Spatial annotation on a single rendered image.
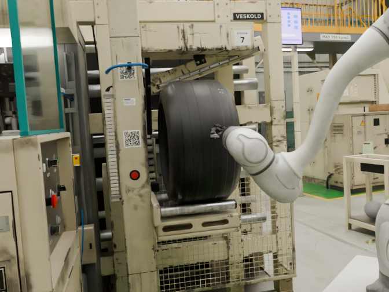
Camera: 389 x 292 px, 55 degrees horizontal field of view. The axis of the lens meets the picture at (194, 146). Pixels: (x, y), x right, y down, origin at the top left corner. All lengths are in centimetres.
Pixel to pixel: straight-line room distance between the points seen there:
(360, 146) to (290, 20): 221
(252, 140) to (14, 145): 61
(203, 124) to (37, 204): 77
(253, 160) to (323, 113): 25
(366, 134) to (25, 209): 580
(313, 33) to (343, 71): 803
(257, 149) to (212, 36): 105
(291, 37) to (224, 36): 399
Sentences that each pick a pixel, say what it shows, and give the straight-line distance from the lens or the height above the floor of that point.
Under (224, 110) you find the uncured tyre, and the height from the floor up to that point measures 132.
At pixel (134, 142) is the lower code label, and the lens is 164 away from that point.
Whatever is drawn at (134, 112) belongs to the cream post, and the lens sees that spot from 164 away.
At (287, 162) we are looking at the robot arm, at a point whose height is 114.
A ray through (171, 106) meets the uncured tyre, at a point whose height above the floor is 135.
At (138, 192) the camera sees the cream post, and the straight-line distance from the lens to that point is 166.
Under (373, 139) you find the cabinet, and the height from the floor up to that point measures 82.
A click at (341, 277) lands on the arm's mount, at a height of 74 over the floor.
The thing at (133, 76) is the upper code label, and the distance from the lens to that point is 165.
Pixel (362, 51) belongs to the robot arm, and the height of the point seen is 144.
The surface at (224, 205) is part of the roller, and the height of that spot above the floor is 90.
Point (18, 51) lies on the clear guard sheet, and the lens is 95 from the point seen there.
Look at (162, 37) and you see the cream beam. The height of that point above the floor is 171.
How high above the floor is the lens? 128
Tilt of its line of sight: 4 degrees down
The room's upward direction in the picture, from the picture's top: 3 degrees counter-clockwise
